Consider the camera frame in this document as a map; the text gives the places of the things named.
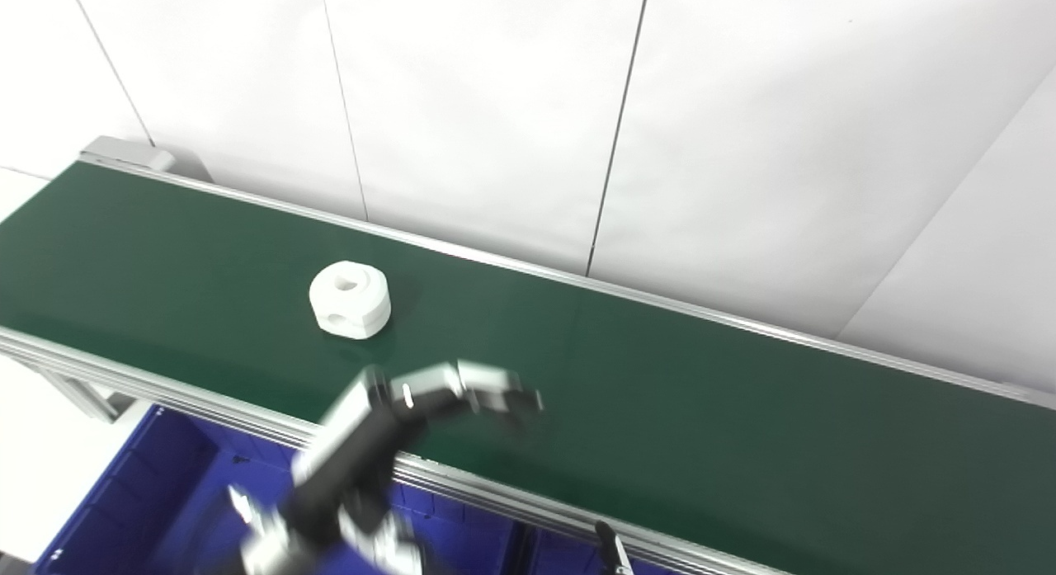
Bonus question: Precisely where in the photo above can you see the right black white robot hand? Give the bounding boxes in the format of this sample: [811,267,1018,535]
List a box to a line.
[595,521,634,575]

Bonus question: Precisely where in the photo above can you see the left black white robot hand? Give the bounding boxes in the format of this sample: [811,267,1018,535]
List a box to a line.
[289,361,545,575]

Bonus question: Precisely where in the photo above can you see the white round plastic part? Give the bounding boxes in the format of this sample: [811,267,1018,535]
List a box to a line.
[309,261,392,341]

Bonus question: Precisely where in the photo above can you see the blue plastic bin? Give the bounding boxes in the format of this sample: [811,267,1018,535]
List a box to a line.
[525,526,661,575]
[31,405,529,575]

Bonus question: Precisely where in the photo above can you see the green conveyor belt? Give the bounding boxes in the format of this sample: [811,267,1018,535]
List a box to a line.
[0,150,1056,575]
[0,161,1056,575]

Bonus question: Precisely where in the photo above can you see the aluminium conveyor leg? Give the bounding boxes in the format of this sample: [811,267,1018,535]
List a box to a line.
[37,367,138,424]

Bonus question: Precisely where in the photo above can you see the grey conveyor end housing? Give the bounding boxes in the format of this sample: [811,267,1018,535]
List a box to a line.
[80,135,214,183]

